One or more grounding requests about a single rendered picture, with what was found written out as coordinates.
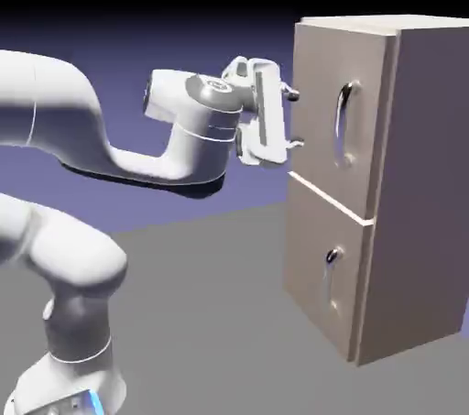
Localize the short beige cabinet door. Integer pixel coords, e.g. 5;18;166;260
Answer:
282;173;375;364

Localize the tall beige cabinet door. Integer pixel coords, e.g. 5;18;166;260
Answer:
289;22;401;222

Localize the long curved metal handle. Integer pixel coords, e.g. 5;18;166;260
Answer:
333;80;357;169

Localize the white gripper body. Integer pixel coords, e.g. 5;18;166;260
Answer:
247;59;289;169

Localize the short curved metal handle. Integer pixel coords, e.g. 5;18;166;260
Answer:
322;247;344;310

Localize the beige cabinet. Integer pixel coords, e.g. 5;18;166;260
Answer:
282;15;469;367

